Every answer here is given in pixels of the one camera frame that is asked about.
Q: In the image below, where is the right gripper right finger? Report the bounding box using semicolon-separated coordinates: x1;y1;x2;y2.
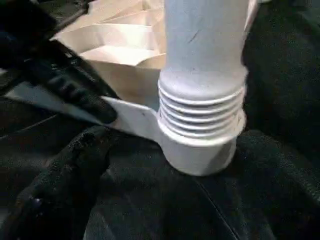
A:
234;131;320;240

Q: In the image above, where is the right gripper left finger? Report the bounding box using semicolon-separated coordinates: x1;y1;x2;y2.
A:
0;124;111;240

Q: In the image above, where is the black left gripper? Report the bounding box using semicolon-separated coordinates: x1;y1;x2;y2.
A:
0;0;118;125

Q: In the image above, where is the white plastic table top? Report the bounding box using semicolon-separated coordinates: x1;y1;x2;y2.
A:
0;0;258;177

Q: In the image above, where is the white plastic table leg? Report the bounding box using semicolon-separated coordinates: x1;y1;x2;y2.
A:
157;0;248;147

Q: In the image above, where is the black mat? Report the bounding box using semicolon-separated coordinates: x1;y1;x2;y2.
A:
0;0;320;240

